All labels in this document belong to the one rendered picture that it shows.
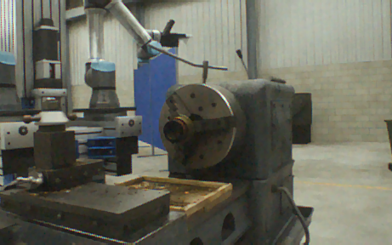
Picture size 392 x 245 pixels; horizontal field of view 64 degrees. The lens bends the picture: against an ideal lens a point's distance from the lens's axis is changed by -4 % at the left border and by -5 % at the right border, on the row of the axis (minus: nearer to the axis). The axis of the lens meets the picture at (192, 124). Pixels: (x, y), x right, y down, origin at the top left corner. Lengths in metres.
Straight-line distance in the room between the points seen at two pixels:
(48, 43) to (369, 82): 10.11
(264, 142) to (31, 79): 1.06
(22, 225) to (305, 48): 10.92
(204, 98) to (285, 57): 10.39
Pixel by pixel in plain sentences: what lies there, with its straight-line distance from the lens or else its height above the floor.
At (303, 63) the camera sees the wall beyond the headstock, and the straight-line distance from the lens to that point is 11.35.
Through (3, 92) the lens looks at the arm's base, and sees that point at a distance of 1.38.
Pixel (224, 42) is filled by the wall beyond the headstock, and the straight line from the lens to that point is 12.38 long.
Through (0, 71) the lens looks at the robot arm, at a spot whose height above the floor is 1.30.
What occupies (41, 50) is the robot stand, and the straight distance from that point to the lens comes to 1.60.
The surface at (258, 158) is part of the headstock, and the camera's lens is 1.28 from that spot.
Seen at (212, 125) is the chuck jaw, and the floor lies 1.09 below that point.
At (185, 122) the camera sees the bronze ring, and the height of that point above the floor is 1.10.
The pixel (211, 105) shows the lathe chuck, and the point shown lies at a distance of 1.17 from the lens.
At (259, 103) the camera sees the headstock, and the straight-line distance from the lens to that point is 1.27.
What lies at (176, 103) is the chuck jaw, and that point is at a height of 1.17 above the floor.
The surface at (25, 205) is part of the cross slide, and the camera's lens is 0.82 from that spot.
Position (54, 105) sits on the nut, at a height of 1.16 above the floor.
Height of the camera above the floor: 1.15
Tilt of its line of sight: 3 degrees down
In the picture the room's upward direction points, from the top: 2 degrees counter-clockwise
